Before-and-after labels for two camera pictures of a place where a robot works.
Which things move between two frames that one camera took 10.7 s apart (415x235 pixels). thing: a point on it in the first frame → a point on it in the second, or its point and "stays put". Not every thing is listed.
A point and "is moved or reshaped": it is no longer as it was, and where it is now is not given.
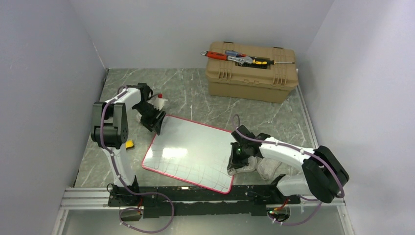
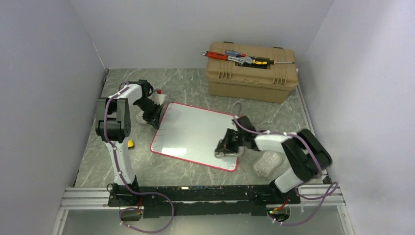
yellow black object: [129, 145] stays put
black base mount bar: [161, 201] stays put
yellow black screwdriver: [267, 61] stays put
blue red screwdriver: [234, 53] stays put
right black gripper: [235, 162] → [225, 147]
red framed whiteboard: [192, 152] is moved or reshaped
